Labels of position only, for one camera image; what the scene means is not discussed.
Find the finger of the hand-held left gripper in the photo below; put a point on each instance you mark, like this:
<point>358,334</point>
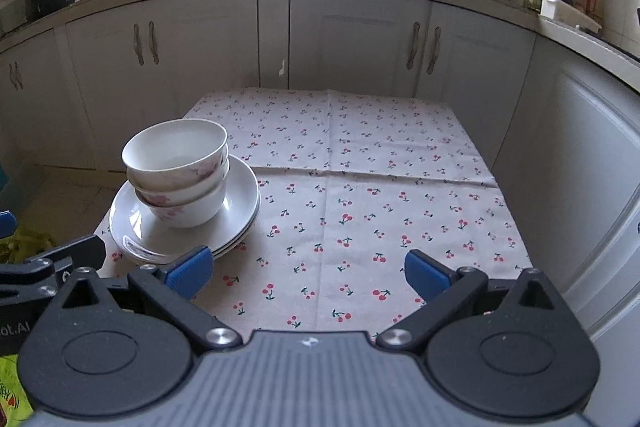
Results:
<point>45,267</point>
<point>6,224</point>

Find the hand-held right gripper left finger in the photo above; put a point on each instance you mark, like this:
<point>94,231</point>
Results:
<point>192,269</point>

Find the yellow green plastic bag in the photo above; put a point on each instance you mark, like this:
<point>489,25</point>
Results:
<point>27,247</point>

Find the green printed bag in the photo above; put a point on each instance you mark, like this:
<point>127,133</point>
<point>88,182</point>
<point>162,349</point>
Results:
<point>12,389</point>

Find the cherry printed tablecloth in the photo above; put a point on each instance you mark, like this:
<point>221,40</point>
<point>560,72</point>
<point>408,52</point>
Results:
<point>350,187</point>

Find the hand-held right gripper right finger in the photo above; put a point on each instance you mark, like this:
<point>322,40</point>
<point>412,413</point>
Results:
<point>425,277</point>

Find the white rectangular container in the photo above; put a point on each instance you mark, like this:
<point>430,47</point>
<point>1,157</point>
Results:
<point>567,12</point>

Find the white bowl with pink print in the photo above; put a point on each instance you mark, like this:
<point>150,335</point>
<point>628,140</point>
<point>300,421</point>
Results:
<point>170,147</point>
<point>200,189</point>
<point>195,214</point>

